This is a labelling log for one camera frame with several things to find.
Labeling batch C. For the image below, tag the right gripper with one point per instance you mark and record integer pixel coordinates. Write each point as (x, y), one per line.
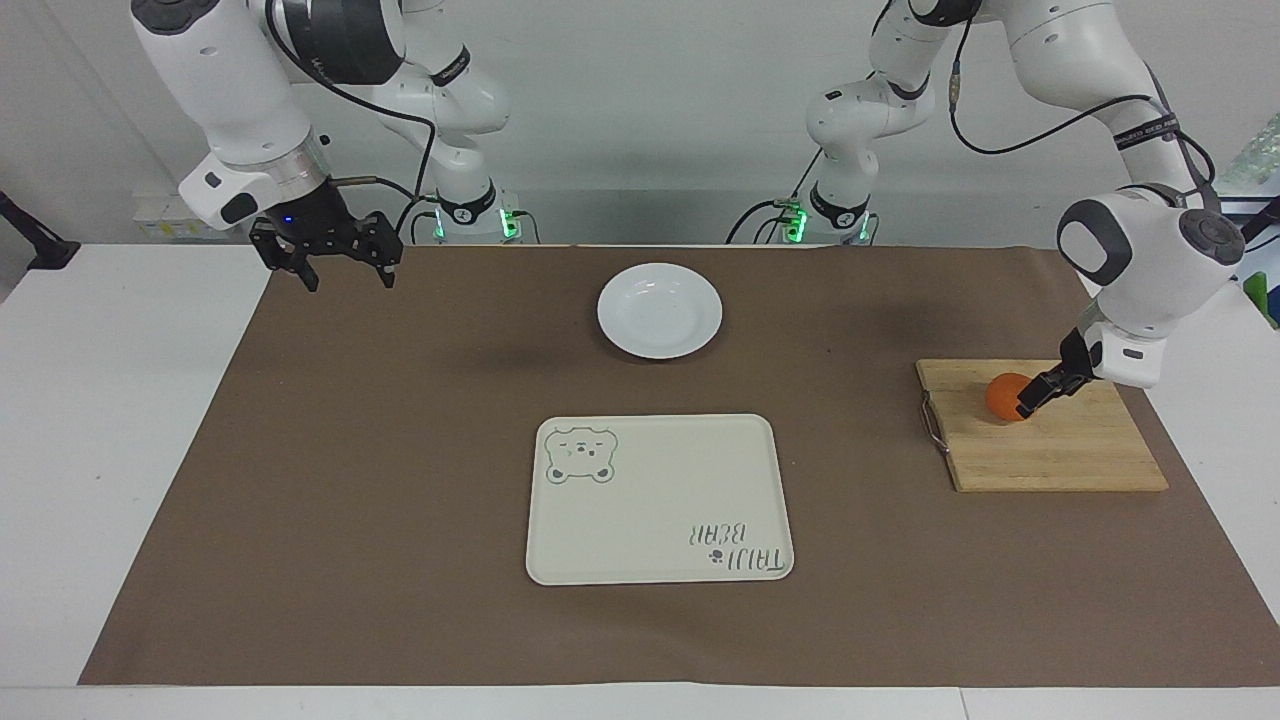
(318, 218)

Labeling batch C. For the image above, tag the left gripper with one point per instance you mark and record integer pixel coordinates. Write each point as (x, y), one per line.
(1074, 355)

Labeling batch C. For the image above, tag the orange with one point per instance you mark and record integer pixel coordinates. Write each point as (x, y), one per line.
(1001, 397)

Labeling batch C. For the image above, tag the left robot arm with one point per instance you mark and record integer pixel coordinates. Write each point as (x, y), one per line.
(1150, 250)

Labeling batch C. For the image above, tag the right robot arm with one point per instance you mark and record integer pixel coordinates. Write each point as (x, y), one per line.
(230, 90)

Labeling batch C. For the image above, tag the white round plate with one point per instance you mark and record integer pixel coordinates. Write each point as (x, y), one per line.
(659, 311)

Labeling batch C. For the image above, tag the wooden cutting board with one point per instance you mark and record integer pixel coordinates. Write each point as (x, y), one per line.
(1060, 450)

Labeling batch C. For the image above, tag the white power strip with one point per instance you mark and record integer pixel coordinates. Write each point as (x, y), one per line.
(160, 222)

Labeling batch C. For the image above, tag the green object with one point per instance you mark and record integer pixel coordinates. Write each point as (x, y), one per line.
(1265, 300)

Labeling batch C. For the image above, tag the black stand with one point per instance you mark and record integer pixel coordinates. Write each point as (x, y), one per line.
(1262, 222)
(40, 247)

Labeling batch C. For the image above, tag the cream tray with bear print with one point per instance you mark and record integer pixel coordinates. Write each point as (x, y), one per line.
(655, 500)

